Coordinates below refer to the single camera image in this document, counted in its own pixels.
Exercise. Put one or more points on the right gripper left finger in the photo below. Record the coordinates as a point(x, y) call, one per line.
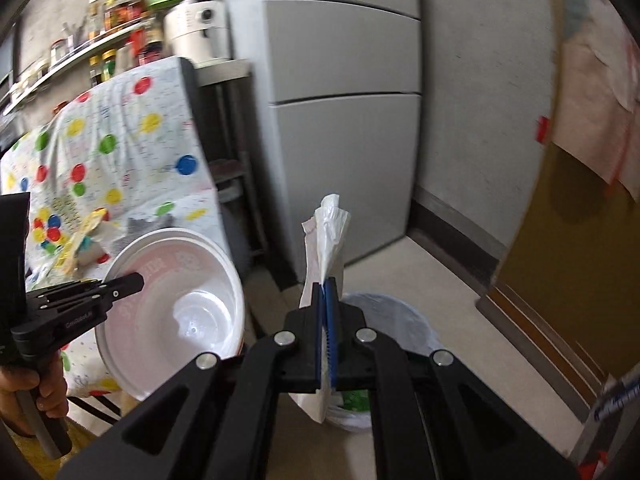
point(214, 419)

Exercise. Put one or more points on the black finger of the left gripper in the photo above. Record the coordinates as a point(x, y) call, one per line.
point(107, 287)

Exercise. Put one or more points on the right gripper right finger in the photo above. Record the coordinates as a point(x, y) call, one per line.
point(432, 417)

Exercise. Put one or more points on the white disposable foam bowl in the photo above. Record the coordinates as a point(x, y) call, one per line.
point(191, 302)

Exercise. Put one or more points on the white paper wrapper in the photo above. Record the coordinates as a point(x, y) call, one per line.
point(325, 235)

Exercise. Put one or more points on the yellow sausage snack wrapper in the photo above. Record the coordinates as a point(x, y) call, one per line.
point(80, 249)

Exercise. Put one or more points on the trash bin with plastic liner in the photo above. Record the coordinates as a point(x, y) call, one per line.
point(350, 410)

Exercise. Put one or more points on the person's left hand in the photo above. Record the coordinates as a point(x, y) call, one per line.
point(51, 400)

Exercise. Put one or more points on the polka dot plastic cover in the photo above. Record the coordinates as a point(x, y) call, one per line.
point(129, 145)

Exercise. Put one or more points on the blue white tube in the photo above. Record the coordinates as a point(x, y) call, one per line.
point(613, 401)

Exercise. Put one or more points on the brown wooden door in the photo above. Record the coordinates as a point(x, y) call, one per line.
point(567, 292)

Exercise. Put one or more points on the white air fryer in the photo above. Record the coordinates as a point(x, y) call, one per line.
point(198, 30)

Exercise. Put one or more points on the grey refrigerator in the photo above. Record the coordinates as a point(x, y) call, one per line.
point(337, 89)

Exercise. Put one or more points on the metal wall shelf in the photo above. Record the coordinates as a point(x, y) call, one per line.
point(83, 53)

